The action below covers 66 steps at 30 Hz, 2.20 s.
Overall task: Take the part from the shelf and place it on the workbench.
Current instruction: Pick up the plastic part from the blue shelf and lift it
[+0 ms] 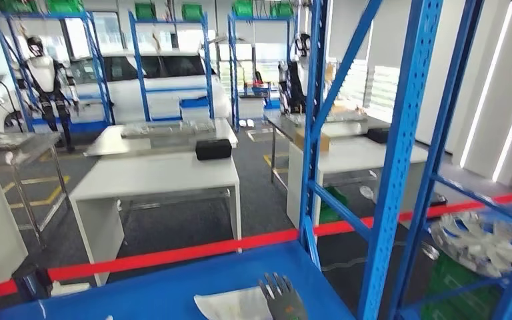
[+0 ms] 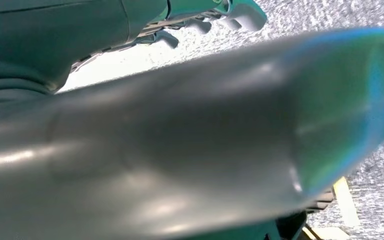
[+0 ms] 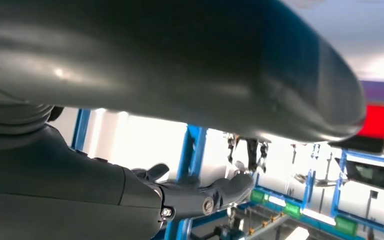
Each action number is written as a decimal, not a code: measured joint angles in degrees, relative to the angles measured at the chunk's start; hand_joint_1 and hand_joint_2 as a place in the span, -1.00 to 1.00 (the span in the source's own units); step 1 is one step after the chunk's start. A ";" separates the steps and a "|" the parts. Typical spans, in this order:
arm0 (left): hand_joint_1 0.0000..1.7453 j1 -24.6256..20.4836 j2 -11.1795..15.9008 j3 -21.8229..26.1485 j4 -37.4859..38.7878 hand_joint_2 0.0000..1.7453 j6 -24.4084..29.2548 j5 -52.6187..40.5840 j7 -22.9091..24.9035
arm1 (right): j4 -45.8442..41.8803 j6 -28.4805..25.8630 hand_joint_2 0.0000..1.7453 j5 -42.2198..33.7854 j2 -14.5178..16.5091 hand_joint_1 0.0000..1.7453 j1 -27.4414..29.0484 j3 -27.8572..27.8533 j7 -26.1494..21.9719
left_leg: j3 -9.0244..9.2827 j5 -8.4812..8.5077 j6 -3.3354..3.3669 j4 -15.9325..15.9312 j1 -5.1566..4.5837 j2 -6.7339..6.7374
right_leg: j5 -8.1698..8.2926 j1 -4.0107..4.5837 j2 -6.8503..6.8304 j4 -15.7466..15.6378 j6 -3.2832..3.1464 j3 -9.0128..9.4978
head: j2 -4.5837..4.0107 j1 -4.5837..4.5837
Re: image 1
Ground white floor plate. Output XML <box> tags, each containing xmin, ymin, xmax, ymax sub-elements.
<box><xmin>50</xmin><ymin>281</ymin><xmax>92</xmax><ymax>297</ymax></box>

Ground white cable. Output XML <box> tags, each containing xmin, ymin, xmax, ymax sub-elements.
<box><xmin>322</xmin><ymin>240</ymin><xmax>409</xmax><ymax>273</ymax></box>

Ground red barrier tape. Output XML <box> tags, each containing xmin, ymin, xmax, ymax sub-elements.
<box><xmin>0</xmin><ymin>187</ymin><xmax>512</xmax><ymax>303</ymax></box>

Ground white window blinds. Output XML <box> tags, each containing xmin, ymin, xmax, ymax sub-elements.
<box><xmin>339</xmin><ymin>58</ymin><xmax>401</xmax><ymax>121</ymax></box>

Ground white storage bin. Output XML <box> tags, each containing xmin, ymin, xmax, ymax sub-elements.
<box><xmin>147</xmin><ymin>97</ymin><xmax>182</xmax><ymax>121</ymax></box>
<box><xmin>181</xmin><ymin>108</ymin><xmax>210</xmax><ymax>121</ymax></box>
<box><xmin>237</xmin><ymin>97</ymin><xmax>266</xmax><ymax>120</ymax></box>

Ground grey parts tray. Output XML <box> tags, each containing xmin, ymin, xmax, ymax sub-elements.
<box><xmin>121</xmin><ymin>120</ymin><xmax>216</xmax><ymax>139</ymax></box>
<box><xmin>284</xmin><ymin>110</ymin><xmax>368</xmax><ymax>125</ymax></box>
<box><xmin>0</xmin><ymin>132</ymin><xmax>36</xmax><ymax>149</ymax></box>

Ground green plastic crate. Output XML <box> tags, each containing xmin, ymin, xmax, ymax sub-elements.
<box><xmin>270</xmin><ymin>2</ymin><xmax>295</xmax><ymax>19</ymax></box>
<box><xmin>232</xmin><ymin>0</ymin><xmax>254</xmax><ymax>19</ymax></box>
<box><xmin>134</xmin><ymin>2</ymin><xmax>157</xmax><ymax>20</ymax></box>
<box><xmin>0</xmin><ymin>0</ymin><xmax>39</xmax><ymax>13</ymax></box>
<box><xmin>46</xmin><ymin>0</ymin><xmax>85</xmax><ymax>13</ymax></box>
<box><xmin>181</xmin><ymin>3</ymin><xmax>204</xmax><ymax>21</ymax></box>
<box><xmin>421</xmin><ymin>253</ymin><xmax>512</xmax><ymax>320</ymax></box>
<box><xmin>319</xmin><ymin>186</ymin><xmax>349</xmax><ymax>225</ymax></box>

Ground white car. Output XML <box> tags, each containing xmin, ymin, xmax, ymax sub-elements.
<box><xmin>0</xmin><ymin>49</ymin><xmax>233</xmax><ymax>132</ymax></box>

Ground white black humanoid robot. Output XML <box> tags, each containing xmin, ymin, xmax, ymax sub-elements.
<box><xmin>15</xmin><ymin>35</ymin><xmax>80</xmax><ymax>153</ymax></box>
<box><xmin>278</xmin><ymin>33</ymin><xmax>313</xmax><ymax>115</ymax></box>

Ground cardboard box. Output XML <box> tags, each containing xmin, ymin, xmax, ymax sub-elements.
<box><xmin>293</xmin><ymin>130</ymin><xmax>331</xmax><ymax>153</ymax></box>

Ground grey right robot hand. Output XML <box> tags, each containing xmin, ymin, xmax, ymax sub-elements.
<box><xmin>258</xmin><ymin>272</ymin><xmax>309</xmax><ymax>320</ymax></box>

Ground black stanchion post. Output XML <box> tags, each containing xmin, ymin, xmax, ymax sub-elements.
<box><xmin>13</xmin><ymin>264</ymin><xmax>54</xmax><ymax>302</ymax></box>

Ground black case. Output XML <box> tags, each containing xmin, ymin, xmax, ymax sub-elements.
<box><xmin>195</xmin><ymin>139</ymin><xmax>233</xmax><ymax>161</ymax></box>
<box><xmin>366</xmin><ymin>128</ymin><xmax>391</xmax><ymax>145</ymax></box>

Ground silver wheel hubcap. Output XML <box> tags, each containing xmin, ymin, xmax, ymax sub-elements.
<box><xmin>430</xmin><ymin>211</ymin><xmax>512</xmax><ymax>288</ymax></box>

